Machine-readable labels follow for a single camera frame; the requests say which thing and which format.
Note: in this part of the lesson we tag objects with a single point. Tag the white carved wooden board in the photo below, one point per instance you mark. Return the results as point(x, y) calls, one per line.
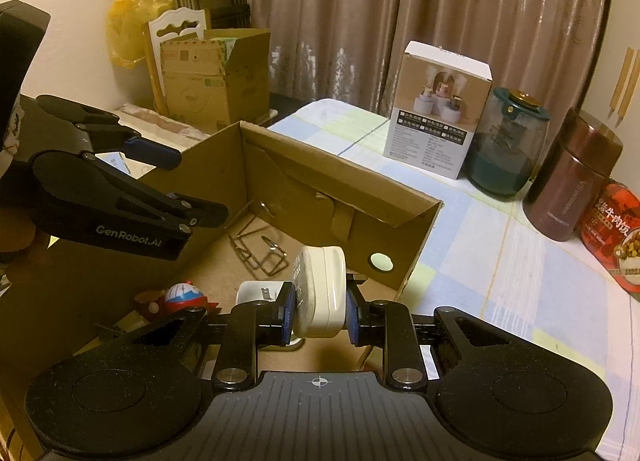
point(172, 21)

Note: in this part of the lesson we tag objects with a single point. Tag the brown curtain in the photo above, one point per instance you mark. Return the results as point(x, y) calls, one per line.
point(400, 16)

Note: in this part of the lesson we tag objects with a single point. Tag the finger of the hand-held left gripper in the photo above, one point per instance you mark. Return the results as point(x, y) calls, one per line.
point(152, 153)
point(165, 206)

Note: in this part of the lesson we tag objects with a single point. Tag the patterned pale cloth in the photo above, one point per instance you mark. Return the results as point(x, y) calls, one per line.
point(160, 118)

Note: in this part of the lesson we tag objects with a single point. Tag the large cardboard box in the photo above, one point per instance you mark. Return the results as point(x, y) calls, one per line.
point(300, 176)

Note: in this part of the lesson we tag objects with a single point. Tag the yellow plastic bag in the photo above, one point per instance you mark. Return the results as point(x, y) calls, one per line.
point(135, 21)

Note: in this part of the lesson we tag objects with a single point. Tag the blue cat toy figure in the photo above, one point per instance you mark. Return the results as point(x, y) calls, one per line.
point(182, 297)

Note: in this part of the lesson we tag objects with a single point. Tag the brown metal thermos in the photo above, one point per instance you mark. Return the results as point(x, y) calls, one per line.
point(570, 176)

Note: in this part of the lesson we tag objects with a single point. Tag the small printed cardboard box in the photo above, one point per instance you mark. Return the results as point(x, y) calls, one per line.
point(215, 86)

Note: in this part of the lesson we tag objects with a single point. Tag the thick white power adapter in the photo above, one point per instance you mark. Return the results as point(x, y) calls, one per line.
point(320, 291)

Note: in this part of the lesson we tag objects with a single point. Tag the green glass jar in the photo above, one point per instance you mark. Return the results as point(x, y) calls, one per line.
point(505, 151)

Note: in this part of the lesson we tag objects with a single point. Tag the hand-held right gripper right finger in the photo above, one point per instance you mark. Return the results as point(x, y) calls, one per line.
point(353, 316)

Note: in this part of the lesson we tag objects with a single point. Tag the white product box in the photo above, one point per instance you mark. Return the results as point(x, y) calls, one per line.
point(435, 111)

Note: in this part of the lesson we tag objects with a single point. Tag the red instant meal container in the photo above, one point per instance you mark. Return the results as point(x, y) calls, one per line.
point(615, 241)

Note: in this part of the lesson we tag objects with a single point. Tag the person's left hand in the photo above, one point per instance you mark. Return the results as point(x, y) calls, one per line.
point(22, 236)

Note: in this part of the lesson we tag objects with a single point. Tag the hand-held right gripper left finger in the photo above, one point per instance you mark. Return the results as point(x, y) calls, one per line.
point(287, 313)

